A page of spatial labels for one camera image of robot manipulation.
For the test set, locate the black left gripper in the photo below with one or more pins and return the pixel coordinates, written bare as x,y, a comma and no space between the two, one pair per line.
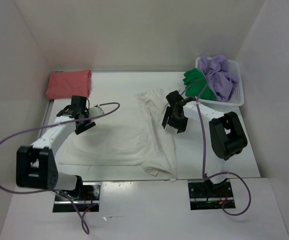
87,125

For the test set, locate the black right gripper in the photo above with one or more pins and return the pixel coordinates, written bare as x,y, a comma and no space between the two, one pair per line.
169,111

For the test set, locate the cream white t shirt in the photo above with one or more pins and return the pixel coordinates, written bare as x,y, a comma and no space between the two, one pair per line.
131,136

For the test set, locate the red t shirt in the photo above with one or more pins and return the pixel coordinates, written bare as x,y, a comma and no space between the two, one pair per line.
64,85

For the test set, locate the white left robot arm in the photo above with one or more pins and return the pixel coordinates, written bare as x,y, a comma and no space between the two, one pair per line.
36,165

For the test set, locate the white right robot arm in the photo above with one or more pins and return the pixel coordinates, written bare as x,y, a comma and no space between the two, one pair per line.
227,137

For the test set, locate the green t shirt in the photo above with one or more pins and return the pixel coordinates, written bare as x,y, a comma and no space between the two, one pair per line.
194,82

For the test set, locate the white plastic basket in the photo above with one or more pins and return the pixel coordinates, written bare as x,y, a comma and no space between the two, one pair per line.
237,98

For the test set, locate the purple t shirt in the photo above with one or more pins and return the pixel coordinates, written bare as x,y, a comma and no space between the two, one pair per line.
221,81

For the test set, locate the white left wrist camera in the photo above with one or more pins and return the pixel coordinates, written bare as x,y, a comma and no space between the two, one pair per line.
95,112

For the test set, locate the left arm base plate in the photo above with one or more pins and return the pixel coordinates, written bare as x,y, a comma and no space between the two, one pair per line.
87,198

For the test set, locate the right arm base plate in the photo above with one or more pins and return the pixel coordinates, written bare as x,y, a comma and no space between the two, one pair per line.
204,195

